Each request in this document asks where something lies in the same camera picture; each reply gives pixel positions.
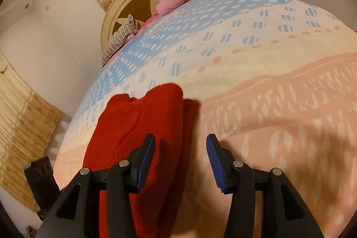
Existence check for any cream wooden headboard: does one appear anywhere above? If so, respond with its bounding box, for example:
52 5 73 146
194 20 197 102
101 0 168 46

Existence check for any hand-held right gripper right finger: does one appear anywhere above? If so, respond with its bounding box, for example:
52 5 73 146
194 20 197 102
206 134 324 238

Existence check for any red knit sweater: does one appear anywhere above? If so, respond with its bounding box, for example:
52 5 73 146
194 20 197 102
83 83 201 238

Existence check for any dotted pastel bed blanket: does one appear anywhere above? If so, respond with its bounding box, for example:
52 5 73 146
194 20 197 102
53 0 357 238

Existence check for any striped pillow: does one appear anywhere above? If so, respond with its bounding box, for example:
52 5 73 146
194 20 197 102
101 14 138 67

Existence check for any pink floral cloth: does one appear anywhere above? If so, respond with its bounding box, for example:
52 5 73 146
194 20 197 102
138 14 158 31

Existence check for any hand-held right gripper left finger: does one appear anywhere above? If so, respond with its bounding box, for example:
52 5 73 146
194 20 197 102
36 133 156 238

